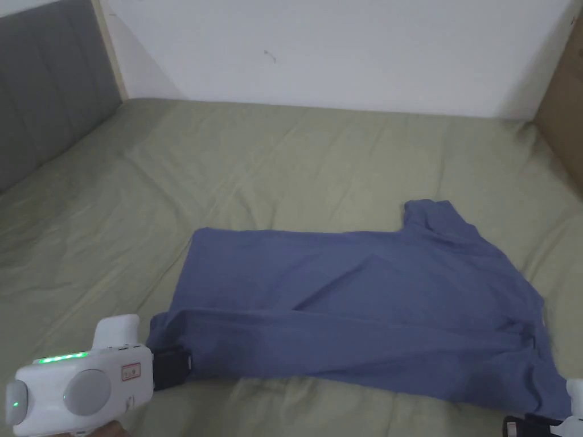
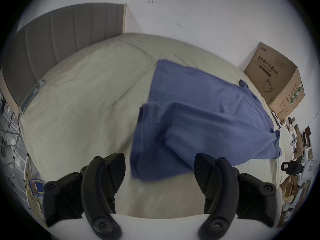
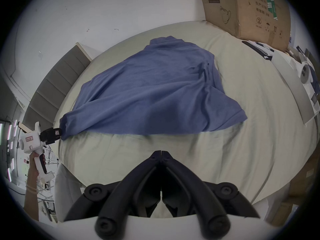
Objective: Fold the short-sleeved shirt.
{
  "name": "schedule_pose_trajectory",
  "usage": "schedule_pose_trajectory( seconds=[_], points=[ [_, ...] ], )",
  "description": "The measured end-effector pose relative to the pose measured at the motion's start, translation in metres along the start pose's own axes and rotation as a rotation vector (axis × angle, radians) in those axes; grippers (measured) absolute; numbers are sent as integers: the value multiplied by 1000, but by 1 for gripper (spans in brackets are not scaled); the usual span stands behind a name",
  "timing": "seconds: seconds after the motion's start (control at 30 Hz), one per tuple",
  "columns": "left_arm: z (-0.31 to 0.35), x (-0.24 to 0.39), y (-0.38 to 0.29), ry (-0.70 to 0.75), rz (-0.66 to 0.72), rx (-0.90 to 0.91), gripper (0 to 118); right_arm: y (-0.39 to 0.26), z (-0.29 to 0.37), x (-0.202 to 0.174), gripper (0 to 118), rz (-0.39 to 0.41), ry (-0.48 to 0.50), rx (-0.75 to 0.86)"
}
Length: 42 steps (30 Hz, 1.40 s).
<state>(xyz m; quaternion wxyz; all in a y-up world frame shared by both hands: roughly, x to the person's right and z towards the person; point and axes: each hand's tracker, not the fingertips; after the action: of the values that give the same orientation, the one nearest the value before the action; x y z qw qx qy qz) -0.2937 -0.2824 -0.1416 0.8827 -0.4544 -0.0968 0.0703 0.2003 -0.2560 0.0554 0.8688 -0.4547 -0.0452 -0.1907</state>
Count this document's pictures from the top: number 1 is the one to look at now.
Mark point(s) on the pale wooden side panel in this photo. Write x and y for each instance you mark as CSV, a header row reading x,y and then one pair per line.
x,y
114,50

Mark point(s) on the brown cardboard carton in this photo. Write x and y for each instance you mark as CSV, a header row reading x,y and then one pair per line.
x,y
565,91

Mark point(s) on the bed with pale green sheet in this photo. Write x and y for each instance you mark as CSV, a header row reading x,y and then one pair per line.
x,y
273,154

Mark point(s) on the grey padded headboard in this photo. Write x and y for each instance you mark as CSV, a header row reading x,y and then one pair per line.
x,y
45,82

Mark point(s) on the blue shirt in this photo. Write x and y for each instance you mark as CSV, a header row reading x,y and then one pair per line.
x,y
364,296

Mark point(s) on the person's left hand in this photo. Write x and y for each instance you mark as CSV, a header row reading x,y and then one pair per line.
x,y
107,430

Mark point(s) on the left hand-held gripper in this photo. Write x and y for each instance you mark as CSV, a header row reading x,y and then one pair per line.
x,y
91,387

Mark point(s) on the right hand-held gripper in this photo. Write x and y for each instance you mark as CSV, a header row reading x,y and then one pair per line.
x,y
575,409

